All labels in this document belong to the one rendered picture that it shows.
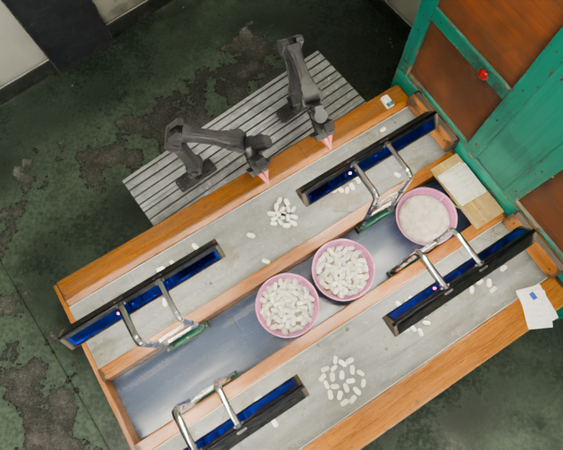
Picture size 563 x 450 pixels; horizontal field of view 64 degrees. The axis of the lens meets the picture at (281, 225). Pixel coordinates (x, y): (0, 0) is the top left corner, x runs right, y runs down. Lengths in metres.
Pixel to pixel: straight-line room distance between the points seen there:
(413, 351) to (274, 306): 0.59
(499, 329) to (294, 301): 0.84
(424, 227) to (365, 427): 0.86
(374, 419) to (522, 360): 1.25
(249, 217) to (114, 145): 1.42
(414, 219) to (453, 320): 0.46
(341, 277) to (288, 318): 0.29
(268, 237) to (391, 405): 0.84
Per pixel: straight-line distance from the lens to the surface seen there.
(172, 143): 1.79
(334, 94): 2.35
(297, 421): 1.91
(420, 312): 1.61
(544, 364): 2.99
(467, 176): 2.16
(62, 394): 2.94
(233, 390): 1.89
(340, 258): 1.95
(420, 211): 2.09
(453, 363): 1.98
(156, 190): 2.20
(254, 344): 1.97
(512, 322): 2.08
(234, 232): 1.99
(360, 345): 1.92
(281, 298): 1.92
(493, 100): 1.90
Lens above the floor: 2.64
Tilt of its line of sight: 73 degrees down
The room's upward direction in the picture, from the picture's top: 5 degrees counter-clockwise
